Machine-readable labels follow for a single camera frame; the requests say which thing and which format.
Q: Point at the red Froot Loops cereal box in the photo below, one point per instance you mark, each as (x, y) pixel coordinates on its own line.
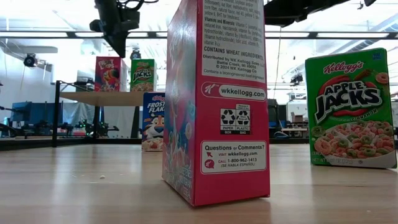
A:
(109, 74)
(230, 124)

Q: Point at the blue Frosted Flakes cereal box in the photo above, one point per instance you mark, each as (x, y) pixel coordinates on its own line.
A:
(154, 124)

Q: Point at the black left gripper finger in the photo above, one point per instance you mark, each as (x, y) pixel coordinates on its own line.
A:
(122, 43)
(113, 43)

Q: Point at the brown cardboard box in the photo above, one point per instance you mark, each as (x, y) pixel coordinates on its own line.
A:
(297, 117)

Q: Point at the blue partition screen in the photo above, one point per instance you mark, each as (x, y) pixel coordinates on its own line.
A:
(37, 113)

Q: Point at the black ceiling spotlight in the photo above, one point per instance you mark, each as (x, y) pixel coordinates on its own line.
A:
(297, 78)
(29, 60)
(135, 54)

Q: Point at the black metal shelf frame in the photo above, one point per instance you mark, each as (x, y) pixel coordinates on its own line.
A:
(56, 118)

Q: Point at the black background robot arm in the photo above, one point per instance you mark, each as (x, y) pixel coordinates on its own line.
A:
(99, 129)

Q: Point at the green Apple Jacks cereal box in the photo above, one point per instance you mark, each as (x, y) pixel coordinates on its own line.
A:
(143, 76)
(348, 109)

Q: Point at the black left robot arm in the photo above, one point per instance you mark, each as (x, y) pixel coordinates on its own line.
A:
(109, 3)

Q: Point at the black monitor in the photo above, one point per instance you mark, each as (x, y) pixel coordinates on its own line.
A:
(273, 115)

